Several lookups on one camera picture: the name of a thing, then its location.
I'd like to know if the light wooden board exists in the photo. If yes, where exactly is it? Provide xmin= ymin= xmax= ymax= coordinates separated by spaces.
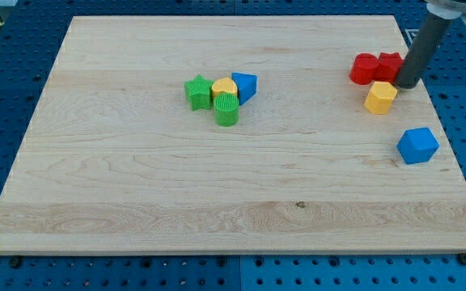
xmin=0 ymin=15 xmax=466 ymax=255

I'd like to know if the yellow heart block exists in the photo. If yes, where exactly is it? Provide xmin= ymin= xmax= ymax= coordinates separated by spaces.
xmin=210 ymin=78 xmax=238 ymax=99

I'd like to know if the green star block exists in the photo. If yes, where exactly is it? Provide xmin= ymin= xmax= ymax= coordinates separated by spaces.
xmin=184 ymin=75 xmax=214 ymax=111

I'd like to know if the yellow hexagon block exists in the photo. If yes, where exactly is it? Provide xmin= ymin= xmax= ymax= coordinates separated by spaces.
xmin=364 ymin=81 xmax=398 ymax=115

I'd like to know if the red star block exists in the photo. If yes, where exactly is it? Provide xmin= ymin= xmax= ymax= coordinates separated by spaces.
xmin=374 ymin=52 xmax=403 ymax=83

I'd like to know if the blue cube block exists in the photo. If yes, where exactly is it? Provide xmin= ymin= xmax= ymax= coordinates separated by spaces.
xmin=396 ymin=127 xmax=439 ymax=164

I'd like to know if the red cylinder block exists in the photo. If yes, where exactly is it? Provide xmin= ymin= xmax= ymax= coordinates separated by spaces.
xmin=349 ymin=53 xmax=379 ymax=85

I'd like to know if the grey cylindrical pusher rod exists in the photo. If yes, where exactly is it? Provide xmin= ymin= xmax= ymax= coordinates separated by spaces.
xmin=395 ymin=12 xmax=452 ymax=89

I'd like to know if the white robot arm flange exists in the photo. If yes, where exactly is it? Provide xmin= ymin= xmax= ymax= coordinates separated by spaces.
xmin=426 ymin=0 xmax=466 ymax=19

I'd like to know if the blue triangle block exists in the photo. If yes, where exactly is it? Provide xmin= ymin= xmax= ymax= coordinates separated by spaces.
xmin=231 ymin=72 xmax=258 ymax=106

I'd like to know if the green cylinder block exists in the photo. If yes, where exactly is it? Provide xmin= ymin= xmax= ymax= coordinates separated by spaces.
xmin=214 ymin=93 xmax=239 ymax=127

